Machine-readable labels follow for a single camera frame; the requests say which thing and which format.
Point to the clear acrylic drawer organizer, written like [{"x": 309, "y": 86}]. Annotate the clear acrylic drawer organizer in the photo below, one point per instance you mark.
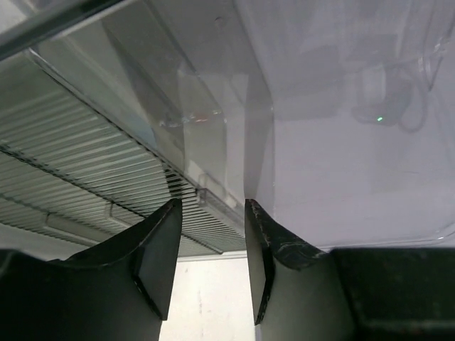
[{"x": 336, "y": 116}]

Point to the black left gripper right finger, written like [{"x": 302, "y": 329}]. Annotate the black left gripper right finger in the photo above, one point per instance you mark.
[{"x": 300, "y": 292}]

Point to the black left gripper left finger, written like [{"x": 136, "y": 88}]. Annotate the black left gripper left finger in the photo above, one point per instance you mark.
[{"x": 119, "y": 289}]

